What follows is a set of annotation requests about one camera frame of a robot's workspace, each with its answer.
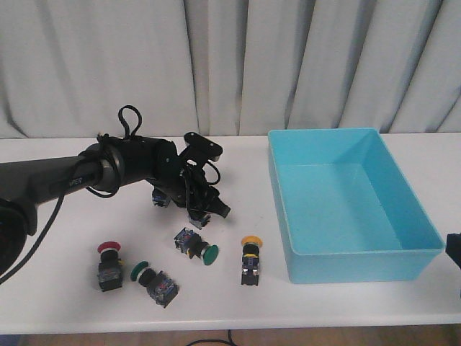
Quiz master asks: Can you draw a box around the light blue plastic box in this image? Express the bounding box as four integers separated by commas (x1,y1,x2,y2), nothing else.
268,128,444,284

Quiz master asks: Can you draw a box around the yellow button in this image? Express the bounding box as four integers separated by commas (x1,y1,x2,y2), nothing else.
241,235,262,286
189,211,211,229

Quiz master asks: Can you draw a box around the green button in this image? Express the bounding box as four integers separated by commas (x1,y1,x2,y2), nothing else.
130,261,179,308
174,228,219,266

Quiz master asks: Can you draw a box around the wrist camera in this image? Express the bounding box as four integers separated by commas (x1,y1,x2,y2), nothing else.
184,132,223,162

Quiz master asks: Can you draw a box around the black floor cable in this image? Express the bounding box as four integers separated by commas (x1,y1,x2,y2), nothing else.
187,329,235,346

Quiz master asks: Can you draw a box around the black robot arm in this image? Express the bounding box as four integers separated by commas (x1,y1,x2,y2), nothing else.
1,132,230,275

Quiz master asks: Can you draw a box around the white pleated curtain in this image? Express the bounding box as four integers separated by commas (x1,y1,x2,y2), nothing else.
1,1,460,138

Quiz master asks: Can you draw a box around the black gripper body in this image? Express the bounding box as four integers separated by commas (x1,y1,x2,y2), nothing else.
152,157,216,213

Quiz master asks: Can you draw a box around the green button front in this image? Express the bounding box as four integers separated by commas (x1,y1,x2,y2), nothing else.
130,261,179,308

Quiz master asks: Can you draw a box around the green button middle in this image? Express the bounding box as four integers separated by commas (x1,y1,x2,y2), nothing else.
174,228,219,266

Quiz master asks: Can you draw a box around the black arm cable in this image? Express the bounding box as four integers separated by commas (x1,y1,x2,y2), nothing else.
0,105,145,285

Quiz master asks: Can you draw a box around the red button on table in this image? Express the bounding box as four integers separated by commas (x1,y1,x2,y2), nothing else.
97,241,123,292

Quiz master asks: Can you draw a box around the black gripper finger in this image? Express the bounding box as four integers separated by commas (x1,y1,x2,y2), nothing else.
187,203,209,222
445,234,461,268
208,196,231,218

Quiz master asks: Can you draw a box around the red button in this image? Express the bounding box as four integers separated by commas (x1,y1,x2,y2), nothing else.
151,187,171,208
97,241,123,292

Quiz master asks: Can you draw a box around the yellow button on table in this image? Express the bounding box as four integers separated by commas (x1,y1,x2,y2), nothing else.
241,235,262,286

